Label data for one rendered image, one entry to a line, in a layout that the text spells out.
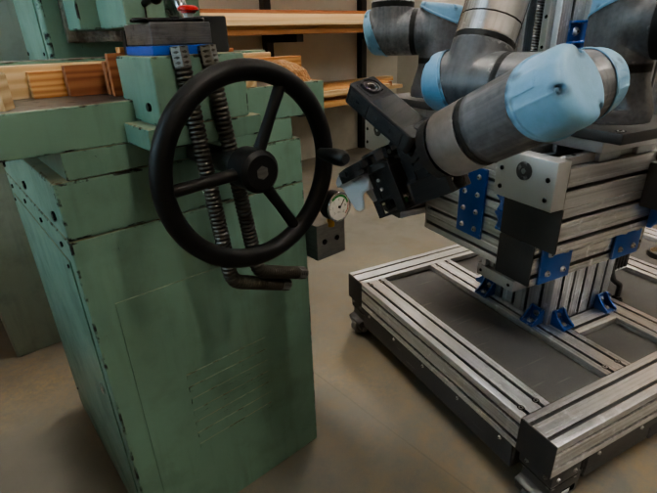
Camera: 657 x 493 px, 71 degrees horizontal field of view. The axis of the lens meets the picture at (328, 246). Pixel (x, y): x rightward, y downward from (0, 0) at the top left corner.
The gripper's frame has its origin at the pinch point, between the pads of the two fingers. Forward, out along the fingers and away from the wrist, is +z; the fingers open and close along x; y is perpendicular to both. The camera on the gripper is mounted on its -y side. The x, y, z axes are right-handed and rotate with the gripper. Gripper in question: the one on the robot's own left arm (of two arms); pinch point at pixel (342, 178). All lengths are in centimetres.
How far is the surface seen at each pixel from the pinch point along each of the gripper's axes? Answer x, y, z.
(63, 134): -30.0, -20.1, 15.3
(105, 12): -14, -43, 27
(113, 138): -23.7, -18.4, 16.4
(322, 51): 218, -124, 244
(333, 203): 12.0, 2.5, 21.5
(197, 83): -17.2, -16.1, -3.5
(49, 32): -21, -48, 40
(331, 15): 191, -124, 190
